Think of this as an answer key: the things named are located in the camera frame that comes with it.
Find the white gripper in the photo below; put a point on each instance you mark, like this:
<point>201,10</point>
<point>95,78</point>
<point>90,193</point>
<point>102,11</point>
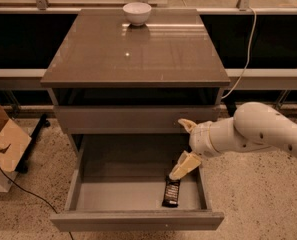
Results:
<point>200,140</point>

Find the black rxbar chocolate bar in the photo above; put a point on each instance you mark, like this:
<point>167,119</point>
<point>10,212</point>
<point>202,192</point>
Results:
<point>171,193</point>

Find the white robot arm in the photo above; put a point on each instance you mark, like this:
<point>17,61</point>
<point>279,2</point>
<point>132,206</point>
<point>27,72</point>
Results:
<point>254,127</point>

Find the open grey middle drawer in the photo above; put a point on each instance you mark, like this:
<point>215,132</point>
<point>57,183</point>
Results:
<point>119,181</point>

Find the grey drawer cabinet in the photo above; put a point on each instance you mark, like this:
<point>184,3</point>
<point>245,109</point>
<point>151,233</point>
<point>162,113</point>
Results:
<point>105,61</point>

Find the closed grey top drawer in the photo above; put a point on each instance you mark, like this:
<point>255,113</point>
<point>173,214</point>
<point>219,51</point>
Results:
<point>130,119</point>

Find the black stand foot right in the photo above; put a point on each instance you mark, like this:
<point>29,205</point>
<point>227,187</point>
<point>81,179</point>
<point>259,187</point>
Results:
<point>230,104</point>

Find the black stand foot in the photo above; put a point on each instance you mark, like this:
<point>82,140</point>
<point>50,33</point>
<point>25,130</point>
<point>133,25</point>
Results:
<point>230,104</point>
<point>22,166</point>

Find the white ceramic bowl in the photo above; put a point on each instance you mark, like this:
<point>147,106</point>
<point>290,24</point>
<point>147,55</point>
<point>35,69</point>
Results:
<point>137,13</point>

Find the black stand foot left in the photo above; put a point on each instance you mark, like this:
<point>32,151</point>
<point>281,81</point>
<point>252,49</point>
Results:
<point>22,166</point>

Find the open cardboard box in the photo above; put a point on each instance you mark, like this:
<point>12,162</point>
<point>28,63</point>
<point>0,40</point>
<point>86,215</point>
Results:
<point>13,143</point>

